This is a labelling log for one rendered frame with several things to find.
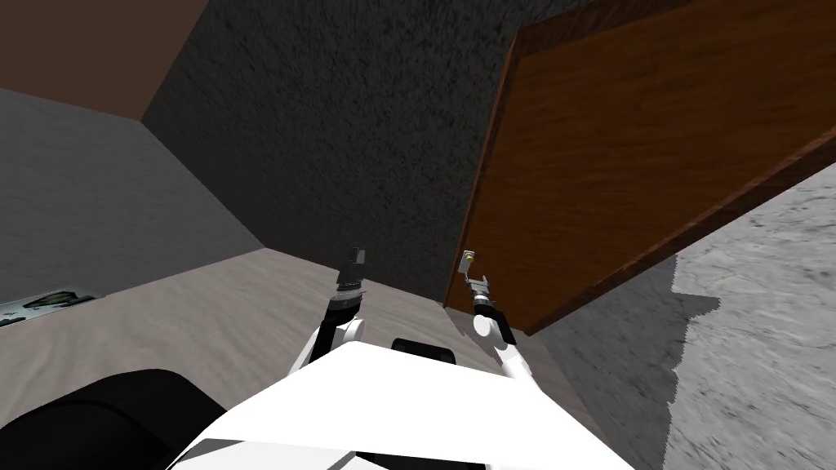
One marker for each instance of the green and white picture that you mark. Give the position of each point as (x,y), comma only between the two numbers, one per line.
(39,307)

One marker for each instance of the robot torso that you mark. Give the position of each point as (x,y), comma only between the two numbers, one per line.
(392,405)

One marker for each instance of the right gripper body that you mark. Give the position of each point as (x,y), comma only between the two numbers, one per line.
(479,287)

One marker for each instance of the brown wooden door leaf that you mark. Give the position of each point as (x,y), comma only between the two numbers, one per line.
(627,143)

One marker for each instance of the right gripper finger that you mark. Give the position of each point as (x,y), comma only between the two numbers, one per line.
(467,262)

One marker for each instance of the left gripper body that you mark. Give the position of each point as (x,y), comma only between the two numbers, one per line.
(349,279)

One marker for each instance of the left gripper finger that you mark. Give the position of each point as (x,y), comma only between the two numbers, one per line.
(358,257)

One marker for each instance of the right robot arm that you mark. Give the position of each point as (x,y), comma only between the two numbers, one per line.
(499,329)

